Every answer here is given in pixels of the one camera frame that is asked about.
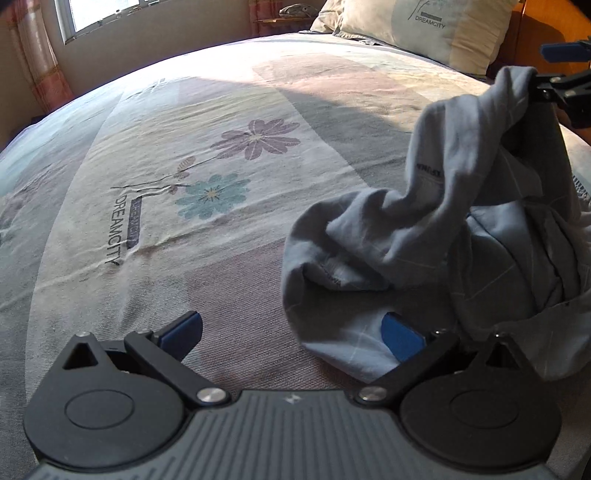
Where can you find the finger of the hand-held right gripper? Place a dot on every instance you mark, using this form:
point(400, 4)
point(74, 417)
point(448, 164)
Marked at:
point(563, 51)
point(572, 92)

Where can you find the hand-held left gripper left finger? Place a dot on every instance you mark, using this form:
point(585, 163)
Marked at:
point(181, 333)

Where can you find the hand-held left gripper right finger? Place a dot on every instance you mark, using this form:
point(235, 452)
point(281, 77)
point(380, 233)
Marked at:
point(400, 339)

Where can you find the wooden headboard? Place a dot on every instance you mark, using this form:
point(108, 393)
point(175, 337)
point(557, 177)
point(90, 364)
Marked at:
point(540, 23)

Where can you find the cream printed pillow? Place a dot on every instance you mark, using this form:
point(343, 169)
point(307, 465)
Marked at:
point(406, 27)

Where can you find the grey object on shelf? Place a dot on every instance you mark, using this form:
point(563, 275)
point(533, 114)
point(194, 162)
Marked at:
point(294, 10)

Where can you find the small wooden shelf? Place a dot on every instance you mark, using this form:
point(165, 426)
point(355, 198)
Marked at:
point(277, 20)

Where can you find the window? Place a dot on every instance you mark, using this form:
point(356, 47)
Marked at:
point(92, 16)

